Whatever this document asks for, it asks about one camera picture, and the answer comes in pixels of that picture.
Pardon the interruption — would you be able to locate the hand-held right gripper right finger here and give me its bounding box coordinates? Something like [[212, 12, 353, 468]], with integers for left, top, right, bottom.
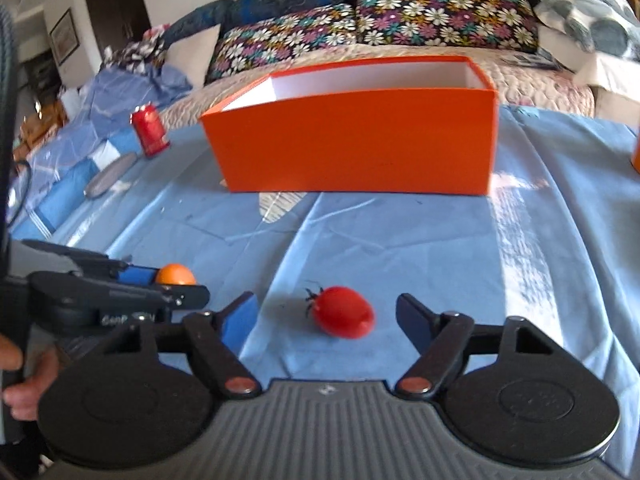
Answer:
[[395, 293, 563, 400]]

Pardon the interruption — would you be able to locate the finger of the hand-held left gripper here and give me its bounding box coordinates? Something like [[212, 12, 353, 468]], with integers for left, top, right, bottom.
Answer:
[[22, 239, 159, 286], [75, 272, 211, 311]]

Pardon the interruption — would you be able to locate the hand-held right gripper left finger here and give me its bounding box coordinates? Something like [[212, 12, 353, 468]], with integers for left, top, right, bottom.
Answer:
[[90, 291, 262, 398]]

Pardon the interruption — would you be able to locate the small orange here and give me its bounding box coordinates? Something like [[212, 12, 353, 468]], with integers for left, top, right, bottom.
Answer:
[[155, 263, 197, 287]]

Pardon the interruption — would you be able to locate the cherry tomato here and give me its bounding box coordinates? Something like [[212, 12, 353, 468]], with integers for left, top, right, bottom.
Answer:
[[305, 285, 376, 339]]

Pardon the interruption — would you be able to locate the orange cardboard box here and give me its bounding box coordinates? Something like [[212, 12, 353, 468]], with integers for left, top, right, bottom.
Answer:
[[199, 56, 499, 196]]

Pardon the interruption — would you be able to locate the person's left hand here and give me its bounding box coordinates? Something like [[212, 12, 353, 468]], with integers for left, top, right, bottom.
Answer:
[[0, 332, 63, 422]]

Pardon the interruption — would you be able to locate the light blue tablecloth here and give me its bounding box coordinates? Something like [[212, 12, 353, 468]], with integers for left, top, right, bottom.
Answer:
[[10, 105, 640, 461]]

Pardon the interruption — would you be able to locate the grey oval case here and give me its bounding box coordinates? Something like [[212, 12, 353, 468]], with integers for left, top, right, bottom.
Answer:
[[84, 152, 139, 197]]

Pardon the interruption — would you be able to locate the blue checked sheet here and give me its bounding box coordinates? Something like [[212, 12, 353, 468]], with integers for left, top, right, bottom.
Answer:
[[10, 67, 194, 239]]

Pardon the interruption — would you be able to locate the red soda can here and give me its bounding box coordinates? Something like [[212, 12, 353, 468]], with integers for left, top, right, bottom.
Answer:
[[130, 104, 171, 158]]

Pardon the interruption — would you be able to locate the patterned clothes pile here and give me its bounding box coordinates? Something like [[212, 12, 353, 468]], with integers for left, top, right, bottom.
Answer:
[[102, 25, 174, 72]]

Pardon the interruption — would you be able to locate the white pillow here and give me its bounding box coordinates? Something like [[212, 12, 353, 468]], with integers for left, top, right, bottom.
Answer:
[[162, 24, 222, 88]]

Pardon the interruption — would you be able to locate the floral pillow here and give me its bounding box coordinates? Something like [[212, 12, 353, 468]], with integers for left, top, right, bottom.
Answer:
[[355, 0, 540, 54], [205, 4, 359, 84]]

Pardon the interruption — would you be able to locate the magazine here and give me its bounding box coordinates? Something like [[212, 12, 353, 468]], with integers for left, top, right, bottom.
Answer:
[[500, 52, 557, 69]]

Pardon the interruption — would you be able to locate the grey spotted duvet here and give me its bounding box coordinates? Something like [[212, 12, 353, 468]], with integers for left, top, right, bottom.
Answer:
[[530, 0, 640, 92]]

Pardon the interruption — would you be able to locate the framed wall picture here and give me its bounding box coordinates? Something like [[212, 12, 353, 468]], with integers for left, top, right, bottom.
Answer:
[[49, 8, 80, 66]]

